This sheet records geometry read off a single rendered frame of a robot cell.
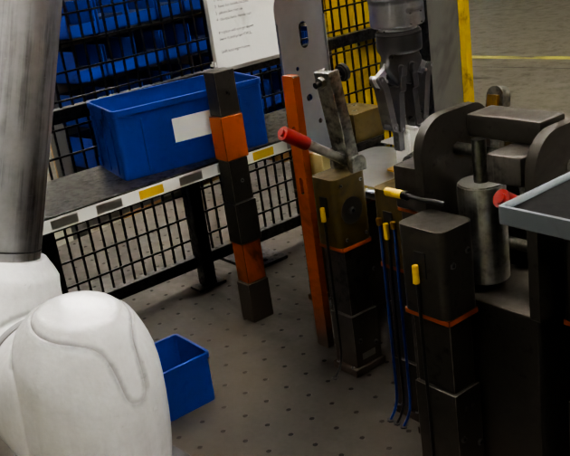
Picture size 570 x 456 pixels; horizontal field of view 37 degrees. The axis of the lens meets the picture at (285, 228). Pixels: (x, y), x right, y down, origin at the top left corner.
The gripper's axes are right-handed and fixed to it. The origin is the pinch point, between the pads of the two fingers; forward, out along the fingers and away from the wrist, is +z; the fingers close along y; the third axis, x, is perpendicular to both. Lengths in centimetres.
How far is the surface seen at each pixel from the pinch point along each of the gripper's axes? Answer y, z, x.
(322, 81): -17.9, -15.5, -0.9
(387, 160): 3.8, 4.7, 9.3
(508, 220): -40, -11, -53
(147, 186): -33.6, 2.2, 32.3
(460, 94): 269, 72, 223
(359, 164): -13.9, -1.5, -2.9
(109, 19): 50, -10, 200
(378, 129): 15.4, 3.5, 23.2
